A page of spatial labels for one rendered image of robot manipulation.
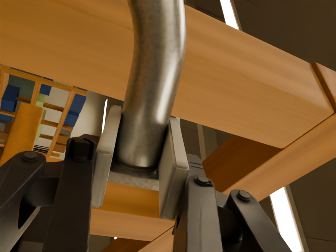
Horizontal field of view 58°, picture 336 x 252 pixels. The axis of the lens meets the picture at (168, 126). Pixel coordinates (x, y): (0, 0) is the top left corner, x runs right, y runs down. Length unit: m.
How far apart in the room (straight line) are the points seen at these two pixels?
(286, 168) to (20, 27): 0.40
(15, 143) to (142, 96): 0.37
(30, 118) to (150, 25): 0.41
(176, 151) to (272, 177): 0.38
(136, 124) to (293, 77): 0.26
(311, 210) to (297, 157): 3.52
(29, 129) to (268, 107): 0.37
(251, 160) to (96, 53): 0.31
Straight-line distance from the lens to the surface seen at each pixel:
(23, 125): 0.54
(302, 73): 0.42
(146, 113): 0.17
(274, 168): 0.50
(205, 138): 5.60
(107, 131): 0.16
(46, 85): 5.78
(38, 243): 0.56
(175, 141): 0.16
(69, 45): 0.29
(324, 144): 0.47
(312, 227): 3.97
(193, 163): 0.16
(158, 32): 0.17
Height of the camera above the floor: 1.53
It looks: 23 degrees up
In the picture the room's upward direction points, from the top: 106 degrees clockwise
